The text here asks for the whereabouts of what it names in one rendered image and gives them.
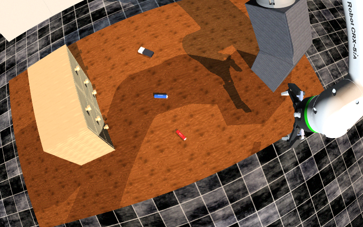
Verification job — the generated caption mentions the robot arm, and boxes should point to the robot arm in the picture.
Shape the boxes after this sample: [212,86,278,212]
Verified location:
[256,0,363,138]

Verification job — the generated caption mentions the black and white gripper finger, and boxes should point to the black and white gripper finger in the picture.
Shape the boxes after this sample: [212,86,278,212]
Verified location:
[282,122,306,148]
[281,83,305,109]

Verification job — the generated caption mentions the small wooden chest of drawers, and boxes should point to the small wooden chest of drawers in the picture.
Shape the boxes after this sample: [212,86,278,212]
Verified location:
[27,44,115,165]

